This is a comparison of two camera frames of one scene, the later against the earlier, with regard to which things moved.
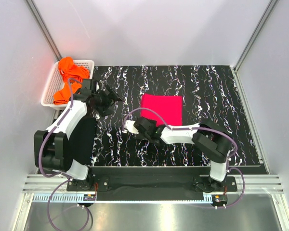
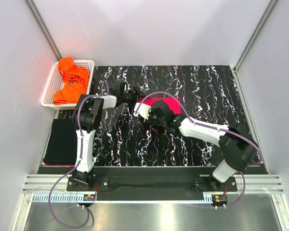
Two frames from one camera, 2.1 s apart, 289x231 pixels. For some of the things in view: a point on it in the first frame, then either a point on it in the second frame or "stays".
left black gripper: (110, 99) → (135, 96)
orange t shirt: (70, 73) stays
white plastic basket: (55, 84) stays
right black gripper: (142, 136) → (151, 111)
